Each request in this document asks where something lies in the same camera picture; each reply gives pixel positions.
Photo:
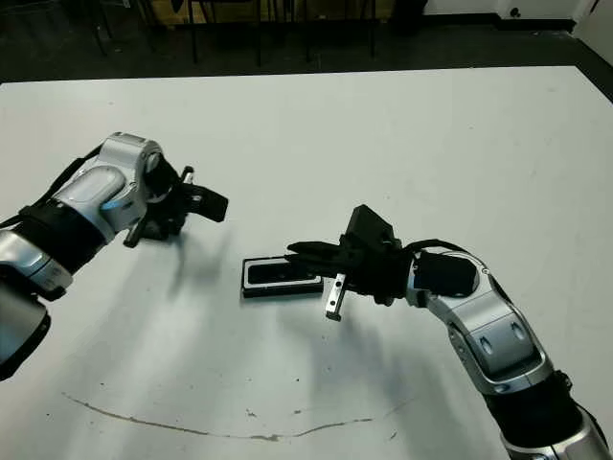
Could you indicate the black slim camera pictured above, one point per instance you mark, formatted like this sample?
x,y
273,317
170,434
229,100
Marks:
x,y
273,274

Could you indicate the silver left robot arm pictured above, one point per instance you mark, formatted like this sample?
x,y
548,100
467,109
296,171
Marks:
x,y
86,191

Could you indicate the black box base white insert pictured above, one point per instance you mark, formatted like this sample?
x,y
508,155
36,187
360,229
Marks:
x,y
278,293

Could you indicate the black metal chair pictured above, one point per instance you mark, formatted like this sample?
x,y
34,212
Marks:
x,y
342,2
222,2

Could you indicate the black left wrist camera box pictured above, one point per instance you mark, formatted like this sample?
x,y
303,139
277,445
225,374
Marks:
x,y
211,203

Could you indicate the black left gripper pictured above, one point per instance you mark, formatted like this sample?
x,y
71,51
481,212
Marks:
x,y
167,211

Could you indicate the black round wall socket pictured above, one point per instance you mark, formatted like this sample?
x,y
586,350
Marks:
x,y
515,12

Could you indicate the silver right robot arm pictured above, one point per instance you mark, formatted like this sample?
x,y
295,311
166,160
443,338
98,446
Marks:
x,y
498,335

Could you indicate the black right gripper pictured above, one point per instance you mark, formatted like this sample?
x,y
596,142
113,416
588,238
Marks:
x,y
378,273

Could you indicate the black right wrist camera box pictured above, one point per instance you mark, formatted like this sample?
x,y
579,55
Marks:
x,y
369,230

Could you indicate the black waste bin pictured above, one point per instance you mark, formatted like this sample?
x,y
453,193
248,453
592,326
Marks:
x,y
409,14

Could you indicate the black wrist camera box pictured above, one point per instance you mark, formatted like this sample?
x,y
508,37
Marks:
x,y
369,230
211,203

